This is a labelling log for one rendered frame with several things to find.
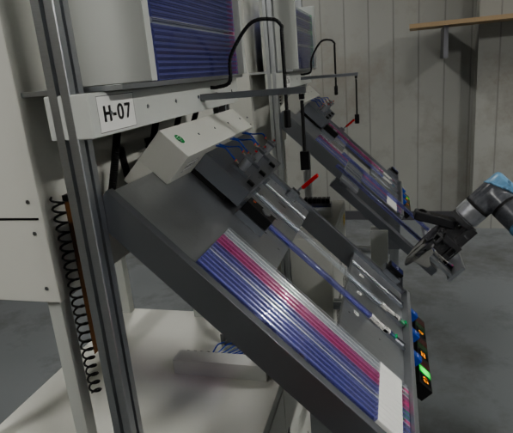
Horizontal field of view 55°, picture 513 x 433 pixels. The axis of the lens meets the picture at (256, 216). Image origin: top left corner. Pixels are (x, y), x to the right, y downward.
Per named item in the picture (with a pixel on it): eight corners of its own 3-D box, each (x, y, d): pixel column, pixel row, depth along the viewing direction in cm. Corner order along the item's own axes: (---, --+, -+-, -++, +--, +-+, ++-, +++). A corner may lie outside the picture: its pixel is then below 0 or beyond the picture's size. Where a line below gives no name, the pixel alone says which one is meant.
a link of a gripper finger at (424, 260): (417, 278, 144) (441, 258, 140) (402, 265, 144) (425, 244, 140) (417, 274, 147) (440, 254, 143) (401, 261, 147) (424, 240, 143)
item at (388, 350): (395, 299, 148) (403, 292, 147) (397, 465, 87) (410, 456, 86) (348, 257, 148) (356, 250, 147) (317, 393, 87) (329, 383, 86)
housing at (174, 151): (224, 161, 149) (253, 126, 144) (151, 205, 104) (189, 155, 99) (204, 143, 149) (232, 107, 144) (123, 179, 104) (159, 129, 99)
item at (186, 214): (298, 222, 149) (309, 210, 147) (233, 334, 88) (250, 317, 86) (216, 149, 149) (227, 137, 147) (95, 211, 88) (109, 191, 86)
